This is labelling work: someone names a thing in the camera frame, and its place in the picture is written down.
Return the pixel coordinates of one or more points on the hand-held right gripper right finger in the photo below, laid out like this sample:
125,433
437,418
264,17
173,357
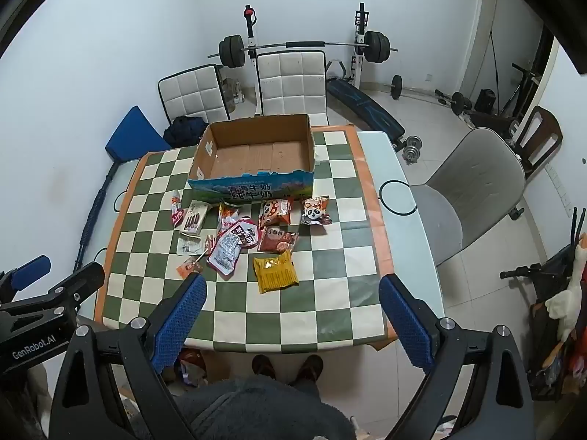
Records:
406,316

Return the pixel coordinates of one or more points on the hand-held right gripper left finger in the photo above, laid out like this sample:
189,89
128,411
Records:
181,316

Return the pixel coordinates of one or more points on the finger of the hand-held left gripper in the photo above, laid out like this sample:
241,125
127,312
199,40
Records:
30,271
75,282

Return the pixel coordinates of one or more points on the small orange snack packet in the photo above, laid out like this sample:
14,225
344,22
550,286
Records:
188,268

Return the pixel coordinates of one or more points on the grey snack packet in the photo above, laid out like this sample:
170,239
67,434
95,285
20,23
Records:
189,244

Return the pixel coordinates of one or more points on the silver magenta snack packet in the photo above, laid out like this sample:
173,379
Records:
224,256

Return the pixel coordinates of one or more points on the pink sausage snack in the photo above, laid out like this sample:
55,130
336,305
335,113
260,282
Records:
210,241

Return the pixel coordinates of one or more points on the beige wafer roll packet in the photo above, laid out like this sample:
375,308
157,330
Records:
195,217

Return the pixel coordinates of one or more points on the yellow snack packet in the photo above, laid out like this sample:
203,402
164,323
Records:
275,272

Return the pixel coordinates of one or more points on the red white pouch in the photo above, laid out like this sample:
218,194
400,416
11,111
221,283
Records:
245,233

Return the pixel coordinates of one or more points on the red white stick snack packet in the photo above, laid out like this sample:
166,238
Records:
175,211

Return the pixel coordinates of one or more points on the red orange snack packet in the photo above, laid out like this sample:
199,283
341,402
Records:
228,213

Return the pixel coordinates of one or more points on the brown red snack packet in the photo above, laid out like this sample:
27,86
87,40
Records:
277,240

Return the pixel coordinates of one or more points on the panda print snack packet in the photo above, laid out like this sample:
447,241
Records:
316,211

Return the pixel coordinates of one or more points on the black foam grip bar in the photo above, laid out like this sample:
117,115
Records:
89,224

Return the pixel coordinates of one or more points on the person's brown shoe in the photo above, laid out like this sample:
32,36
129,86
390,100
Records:
309,367
263,366

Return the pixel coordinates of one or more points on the green white checkered tablecloth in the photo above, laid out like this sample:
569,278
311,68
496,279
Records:
321,261

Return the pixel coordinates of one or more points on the black scooter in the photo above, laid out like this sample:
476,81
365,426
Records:
550,275

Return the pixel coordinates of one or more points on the grey shell chair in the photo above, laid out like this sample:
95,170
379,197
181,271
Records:
472,178

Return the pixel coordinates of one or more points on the cluttered storage rack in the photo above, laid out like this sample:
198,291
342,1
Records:
555,357

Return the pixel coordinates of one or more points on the blue cushion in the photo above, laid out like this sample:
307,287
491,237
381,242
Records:
130,135

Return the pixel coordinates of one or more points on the chrome dumbbell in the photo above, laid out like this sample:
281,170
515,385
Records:
414,141
409,155

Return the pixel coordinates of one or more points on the white plush goose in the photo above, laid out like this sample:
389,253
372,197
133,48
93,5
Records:
568,293

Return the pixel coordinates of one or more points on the dark jacket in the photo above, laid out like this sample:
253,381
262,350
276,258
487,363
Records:
185,130

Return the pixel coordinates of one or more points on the black wifi router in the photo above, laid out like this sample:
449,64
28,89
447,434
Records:
577,224

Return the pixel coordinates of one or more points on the black blue weight bench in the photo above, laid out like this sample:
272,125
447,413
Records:
367,105

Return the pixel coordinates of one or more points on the white quilted chair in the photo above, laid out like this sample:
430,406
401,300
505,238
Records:
291,82
192,94

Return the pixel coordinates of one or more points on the short barbell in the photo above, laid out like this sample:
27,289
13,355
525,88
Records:
396,87

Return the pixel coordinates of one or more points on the black speaker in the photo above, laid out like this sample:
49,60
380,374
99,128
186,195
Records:
485,100

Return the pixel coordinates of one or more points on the brown wooden chair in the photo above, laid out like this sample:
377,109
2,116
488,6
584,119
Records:
548,121

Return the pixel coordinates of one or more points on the black exercise machine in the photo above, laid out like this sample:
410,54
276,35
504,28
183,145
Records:
518,96

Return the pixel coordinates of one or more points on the long barbell with black plates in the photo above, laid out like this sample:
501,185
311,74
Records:
231,50

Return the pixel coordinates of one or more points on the white door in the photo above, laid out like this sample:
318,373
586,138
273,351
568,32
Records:
504,32

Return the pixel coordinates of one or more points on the white barbell rack post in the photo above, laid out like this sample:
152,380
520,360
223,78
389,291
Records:
250,32
360,55

